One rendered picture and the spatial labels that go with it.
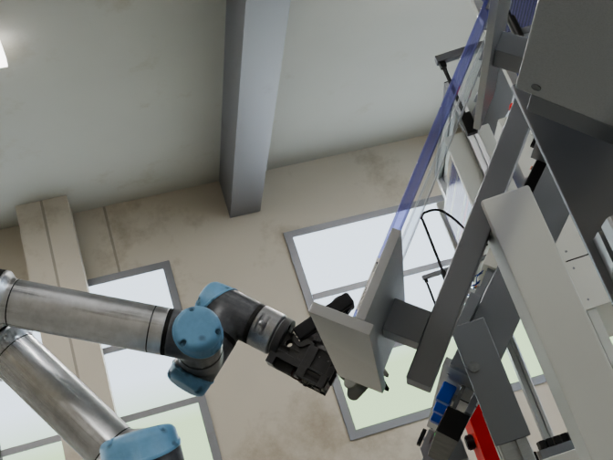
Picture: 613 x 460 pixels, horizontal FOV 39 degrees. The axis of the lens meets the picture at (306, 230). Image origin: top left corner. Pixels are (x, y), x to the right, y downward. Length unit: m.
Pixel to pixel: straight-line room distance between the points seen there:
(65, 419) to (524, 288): 0.79
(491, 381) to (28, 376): 0.74
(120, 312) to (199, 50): 3.09
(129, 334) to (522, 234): 0.63
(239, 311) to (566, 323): 0.65
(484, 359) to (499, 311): 0.10
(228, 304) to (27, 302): 0.33
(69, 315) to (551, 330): 0.73
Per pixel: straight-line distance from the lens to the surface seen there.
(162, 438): 1.28
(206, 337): 1.31
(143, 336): 1.34
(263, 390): 5.13
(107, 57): 4.24
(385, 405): 5.18
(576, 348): 0.99
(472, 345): 1.22
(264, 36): 3.91
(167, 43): 4.24
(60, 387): 1.46
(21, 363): 1.48
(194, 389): 1.45
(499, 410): 1.20
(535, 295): 1.00
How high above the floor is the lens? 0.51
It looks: 21 degrees up
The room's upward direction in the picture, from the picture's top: 19 degrees counter-clockwise
